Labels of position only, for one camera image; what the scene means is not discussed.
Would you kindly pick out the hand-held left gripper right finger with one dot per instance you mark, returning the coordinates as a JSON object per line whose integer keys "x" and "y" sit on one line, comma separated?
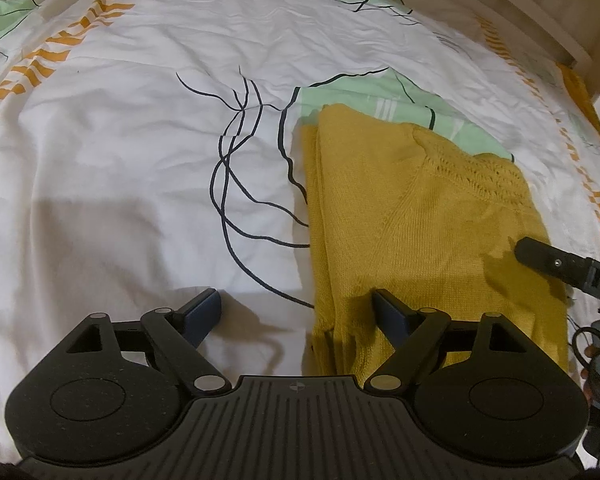
{"x": 387, "y": 312}

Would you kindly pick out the mustard yellow knit sweater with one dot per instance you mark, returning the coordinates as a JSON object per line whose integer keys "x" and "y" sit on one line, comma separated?
{"x": 405, "y": 210}

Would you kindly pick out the orange mattress sheet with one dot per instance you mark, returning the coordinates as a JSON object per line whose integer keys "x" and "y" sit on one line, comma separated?
{"x": 580, "y": 92}

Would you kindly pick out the light wooden bed frame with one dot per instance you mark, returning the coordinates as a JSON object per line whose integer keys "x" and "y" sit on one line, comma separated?
{"x": 555, "y": 0}

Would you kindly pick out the white leaf-print bed cover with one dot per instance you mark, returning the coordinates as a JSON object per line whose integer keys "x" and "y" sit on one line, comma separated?
{"x": 130, "y": 160}

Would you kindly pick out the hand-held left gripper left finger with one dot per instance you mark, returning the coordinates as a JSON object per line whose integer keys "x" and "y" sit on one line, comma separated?
{"x": 205, "y": 311}

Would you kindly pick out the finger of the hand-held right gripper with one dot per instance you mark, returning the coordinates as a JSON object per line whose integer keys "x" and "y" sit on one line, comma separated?
{"x": 545, "y": 259}

